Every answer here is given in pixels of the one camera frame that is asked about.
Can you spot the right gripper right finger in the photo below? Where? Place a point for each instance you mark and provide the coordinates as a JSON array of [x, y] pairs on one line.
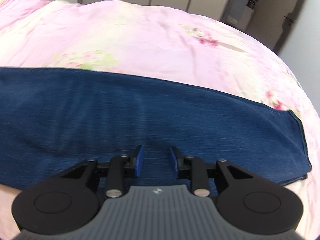
[[244, 199]]

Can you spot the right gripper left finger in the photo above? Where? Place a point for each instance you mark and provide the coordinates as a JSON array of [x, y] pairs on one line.
[[72, 198]]

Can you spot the blue denim jeans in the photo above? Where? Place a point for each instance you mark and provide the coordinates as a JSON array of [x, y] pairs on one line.
[[53, 118]]

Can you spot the pink floral quilt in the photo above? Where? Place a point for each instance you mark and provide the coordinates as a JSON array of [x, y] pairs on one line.
[[165, 43]]

